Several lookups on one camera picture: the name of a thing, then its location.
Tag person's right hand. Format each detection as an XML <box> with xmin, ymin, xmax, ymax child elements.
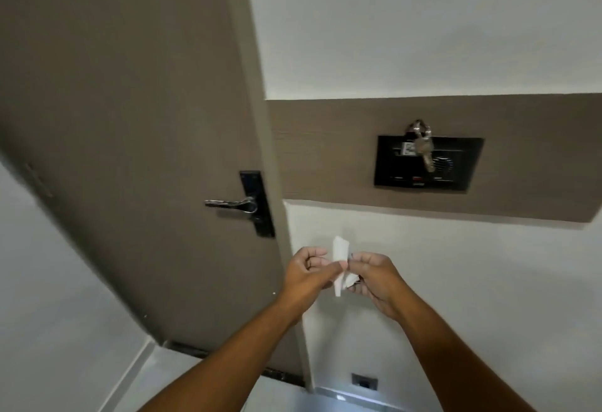
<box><xmin>346</xmin><ymin>251</ymin><xmax>411</xmax><ymax>321</ymax></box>

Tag person's left hand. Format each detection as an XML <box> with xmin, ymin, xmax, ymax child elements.
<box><xmin>280</xmin><ymin>246</ymin><xmax>351</xmax><ymax>312</ymax></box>

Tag white wet wipe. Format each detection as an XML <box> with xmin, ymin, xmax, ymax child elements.
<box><xmin>332</xmin><ymin>236</ymin><xmax>359</xmax><ymax>298</ymax></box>

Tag person's left forearm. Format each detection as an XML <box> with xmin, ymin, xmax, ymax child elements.
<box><xmin>140</xmin><ymin>295</ymin><xmax>307</xmax><ymax>412</ymax></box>

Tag person's right forearm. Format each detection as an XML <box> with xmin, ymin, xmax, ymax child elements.
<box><xmin>391</xmin><ymin>302</ymin><xmax>540</xmax><ymax>412</ymax></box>

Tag brown wooden door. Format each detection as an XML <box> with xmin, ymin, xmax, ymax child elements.
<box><xmin>0</xmin><ymin>0</ymin><xmax>307</xmax><ymax>387</ymax></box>

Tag black lock plate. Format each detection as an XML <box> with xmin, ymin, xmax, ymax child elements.
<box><xmin>239</xmin><ymin>170</ymin><xmax>277</xmax><ymax>239</ymax></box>

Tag silver keys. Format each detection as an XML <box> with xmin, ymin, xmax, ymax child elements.
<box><xmin>401</xmin><ymin>118</ymin><xmax>437</xmax><ymax>174</ymax></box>

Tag black wall outlet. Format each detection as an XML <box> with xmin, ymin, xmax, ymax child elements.
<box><xmin>351</xmin><ymin>372</ymin><xmax>379</xmax><ymax>390</ymax></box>

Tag black switch panel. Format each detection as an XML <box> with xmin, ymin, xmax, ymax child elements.
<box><xmin>374</xmin><ymin>134</ymin><xmax>485</xmax><ymax>193</ymax></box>

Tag brown wall panel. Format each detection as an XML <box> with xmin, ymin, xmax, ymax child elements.
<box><xmin>265</xmin><ymin>93</ymin><xmax>602</xmax><ymax>225</ymax></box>

